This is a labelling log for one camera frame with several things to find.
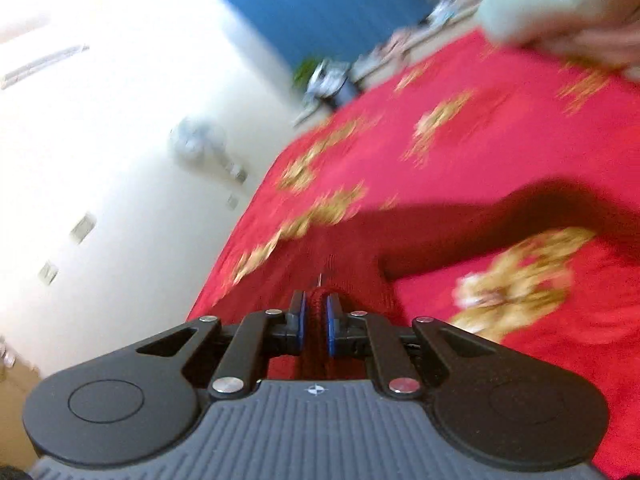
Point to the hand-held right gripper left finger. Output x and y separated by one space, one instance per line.
299 327

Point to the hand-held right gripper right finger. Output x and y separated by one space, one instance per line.
332 327

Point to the dark red knit garment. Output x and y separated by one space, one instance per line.
400 240

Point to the red floral printed blanket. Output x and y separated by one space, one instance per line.
475 160

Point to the green plant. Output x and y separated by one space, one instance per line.
305 71

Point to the blue door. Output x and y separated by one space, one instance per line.
320 5

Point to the white tube light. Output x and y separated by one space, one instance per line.
40 65

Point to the pale pink cloth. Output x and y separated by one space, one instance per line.
600 47

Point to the white wall fan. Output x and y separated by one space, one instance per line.
195 142

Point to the wall switch plate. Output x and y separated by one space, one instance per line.
48 273
83 227

